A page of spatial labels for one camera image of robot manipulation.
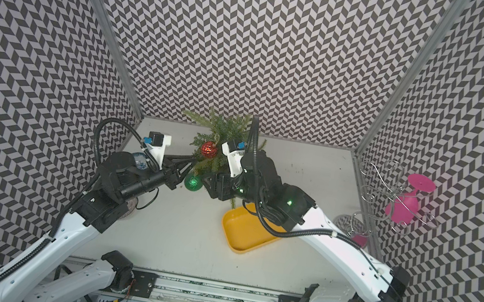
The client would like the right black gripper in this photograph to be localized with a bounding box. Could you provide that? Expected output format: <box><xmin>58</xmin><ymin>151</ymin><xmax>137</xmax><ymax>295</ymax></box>
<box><xmin>196</xmin><ymin>164</ymin><xmax>271</xmax><ymax>209</ymax></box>

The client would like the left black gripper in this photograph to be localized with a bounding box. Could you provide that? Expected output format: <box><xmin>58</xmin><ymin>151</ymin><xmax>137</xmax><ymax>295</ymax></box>
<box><xmin>117</xmin><ymin>145</ymin><xmax>199</xmax><ymax>213</ymax></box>

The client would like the green glitter ball ornament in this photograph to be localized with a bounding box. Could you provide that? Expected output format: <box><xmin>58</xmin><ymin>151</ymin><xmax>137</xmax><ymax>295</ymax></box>
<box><xmin>184</xmin><ymin>172</ymin><xmax>204</xmax><ymax>192</ymax></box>

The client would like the red ball ornament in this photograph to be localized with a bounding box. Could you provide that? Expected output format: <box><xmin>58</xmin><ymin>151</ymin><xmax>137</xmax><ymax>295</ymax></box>
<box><xmin>200</xmin><ymin>141</ymin><xmax>219</xmax><ymax>159</ymax></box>

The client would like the small green christmas tree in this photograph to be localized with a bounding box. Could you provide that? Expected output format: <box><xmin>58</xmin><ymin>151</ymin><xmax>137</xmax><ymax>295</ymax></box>
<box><xmin>184</xmin><ymin>108</ymin><xmax>260</xmax><ymax>207</ymax></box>

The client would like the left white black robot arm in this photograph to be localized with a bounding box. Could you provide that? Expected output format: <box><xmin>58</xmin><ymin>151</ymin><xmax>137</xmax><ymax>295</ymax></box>
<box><xmin>0</xmin><ymin>117</ymin><xmax>196</xmax><ymax>302</ymax></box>

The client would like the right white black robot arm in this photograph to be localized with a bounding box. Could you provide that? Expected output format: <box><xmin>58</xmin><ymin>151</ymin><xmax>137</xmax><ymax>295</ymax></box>
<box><xmin>200</xmin><ymin>117</ymin><xmax>411</xmax><ymax>302</ymax></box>

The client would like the blue patterned small bowl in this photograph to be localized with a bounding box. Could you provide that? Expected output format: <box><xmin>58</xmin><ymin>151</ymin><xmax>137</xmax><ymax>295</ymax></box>
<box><xmin>132</xmin><ymin>151</ymin><xmax>149</xmax><ymax>171</ymax></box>

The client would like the yellow plastic tray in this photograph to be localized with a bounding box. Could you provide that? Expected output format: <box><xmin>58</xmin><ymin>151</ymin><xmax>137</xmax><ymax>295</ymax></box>
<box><xmin>221</xmin><ymin>203</ymin><xmax>279</xmax><ymax>254</ymax></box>

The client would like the clear glass dish left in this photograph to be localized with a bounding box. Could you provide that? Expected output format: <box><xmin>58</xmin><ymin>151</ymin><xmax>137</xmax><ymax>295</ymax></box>
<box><xmin>120</xmin><ymin>197</ymin><xmax>139</xmax><ymax>220</ymax></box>

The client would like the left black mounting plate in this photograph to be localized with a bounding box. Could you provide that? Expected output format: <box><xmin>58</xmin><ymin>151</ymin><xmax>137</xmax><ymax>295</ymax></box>
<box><xmin>129</xmin><ymin>270</ymin><xmax>159</xmax><ymax>299</ymax></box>

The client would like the pink plastic wine glass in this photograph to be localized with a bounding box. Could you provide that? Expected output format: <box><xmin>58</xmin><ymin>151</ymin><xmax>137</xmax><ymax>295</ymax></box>
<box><xmin>384</xmin><ymin>173</ymin><xmax>437</xmax><ymax>226</ymax></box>

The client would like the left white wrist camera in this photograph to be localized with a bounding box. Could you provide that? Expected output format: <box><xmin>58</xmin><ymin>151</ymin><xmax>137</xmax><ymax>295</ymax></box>
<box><xmin>143</xmin><ymin>131</ymin><xmax>172</xmax><ymax>169</ymax></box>

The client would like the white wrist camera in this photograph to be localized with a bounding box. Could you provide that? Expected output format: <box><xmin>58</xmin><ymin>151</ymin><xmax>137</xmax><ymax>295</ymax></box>
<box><xmin>221</xmin><ymin>140</ymin><xmax>245</xmax><ymax>178</ymax></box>
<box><xmin>143</xmin><ymin>131</ymin><xmax>172</xmax><ymax>169</ymax></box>

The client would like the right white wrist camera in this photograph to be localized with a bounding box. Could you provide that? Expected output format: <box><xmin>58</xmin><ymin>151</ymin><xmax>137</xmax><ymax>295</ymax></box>
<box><xmin>221</xmin><ymin>140</ymin><xmax>245</xmax><ymax>178</ymax></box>

